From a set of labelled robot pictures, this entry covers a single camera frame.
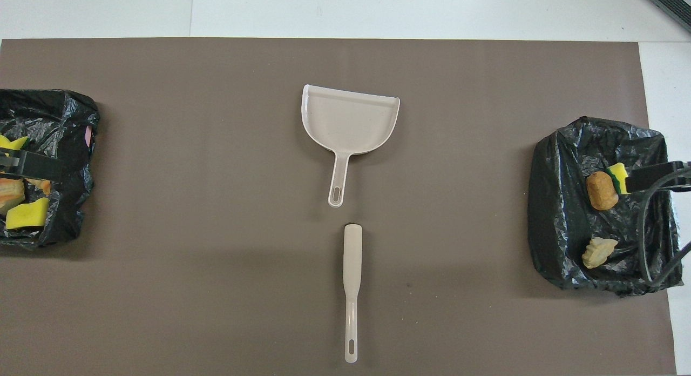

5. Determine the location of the beige plastic dustpan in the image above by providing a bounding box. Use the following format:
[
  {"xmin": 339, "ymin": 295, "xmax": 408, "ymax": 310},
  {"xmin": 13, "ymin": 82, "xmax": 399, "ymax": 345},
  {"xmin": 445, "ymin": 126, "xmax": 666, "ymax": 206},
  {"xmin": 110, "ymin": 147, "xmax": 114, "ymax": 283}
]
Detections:
[{"xmin": 301, "ymin": 84, "xmax": 401, "ymax": 209}]

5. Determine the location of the beige hand brush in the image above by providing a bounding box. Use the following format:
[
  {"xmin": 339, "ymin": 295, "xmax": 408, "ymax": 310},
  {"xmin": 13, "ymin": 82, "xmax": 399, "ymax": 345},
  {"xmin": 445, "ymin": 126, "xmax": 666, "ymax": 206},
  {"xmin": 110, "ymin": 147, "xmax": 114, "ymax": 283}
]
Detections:
[{"xmin": 343, "ymin": 223, "xmax": 363, "ymax": 364}]

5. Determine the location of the green yellow sponge scrap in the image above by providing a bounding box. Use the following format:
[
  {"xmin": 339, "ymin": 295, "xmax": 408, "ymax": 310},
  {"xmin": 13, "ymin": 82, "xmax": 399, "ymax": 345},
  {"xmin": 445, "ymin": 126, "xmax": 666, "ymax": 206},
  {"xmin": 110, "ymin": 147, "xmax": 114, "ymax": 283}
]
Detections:
[{"xmin": 605, "ymin": 163, "xmax": 632, "ymax": 196}]

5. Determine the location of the yellow notched sponge piece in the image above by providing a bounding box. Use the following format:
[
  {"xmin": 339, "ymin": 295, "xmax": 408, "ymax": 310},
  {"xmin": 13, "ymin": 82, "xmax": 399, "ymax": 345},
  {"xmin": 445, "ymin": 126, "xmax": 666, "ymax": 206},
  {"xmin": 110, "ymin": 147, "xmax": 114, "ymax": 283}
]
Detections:
[{"xmin": 5, "ymin": 197, "xmax": 50, "ymax": 231}]

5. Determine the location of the yellow green sponge wedge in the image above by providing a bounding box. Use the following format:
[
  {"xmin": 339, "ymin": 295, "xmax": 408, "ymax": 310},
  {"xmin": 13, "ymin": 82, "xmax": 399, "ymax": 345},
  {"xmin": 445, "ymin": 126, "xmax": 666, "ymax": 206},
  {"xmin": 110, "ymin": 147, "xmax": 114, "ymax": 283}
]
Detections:
[{"xmin": 0, "ymin": 134, "xmax": 29, "ymax": 152}]

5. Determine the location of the black bin bag pink mark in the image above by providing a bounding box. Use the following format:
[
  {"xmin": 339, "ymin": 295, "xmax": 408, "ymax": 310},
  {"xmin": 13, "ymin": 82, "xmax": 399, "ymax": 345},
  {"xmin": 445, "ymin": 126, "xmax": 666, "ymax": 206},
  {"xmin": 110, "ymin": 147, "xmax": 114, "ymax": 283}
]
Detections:
[{"xmin": 0, "ymin": 89, "xmax": 101, "ymax": 250}]

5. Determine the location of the brown table mat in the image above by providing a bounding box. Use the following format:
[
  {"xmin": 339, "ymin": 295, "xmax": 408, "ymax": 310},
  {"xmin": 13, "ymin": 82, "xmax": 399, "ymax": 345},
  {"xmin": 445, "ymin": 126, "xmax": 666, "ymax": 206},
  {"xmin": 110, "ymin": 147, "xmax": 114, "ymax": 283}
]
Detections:
[{"xmin": 0, "ymin": 38, "xmax": 677, "ymax": 376}]

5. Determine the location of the grey ribbed vent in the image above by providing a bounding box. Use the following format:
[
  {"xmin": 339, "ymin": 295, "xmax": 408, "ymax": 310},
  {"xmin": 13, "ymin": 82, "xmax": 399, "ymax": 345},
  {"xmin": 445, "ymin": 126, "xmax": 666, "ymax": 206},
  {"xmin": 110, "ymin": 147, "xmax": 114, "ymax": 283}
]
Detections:
[{"xmin": 642, "ymin": 0, "xmax": 691, "ymax": 33}]

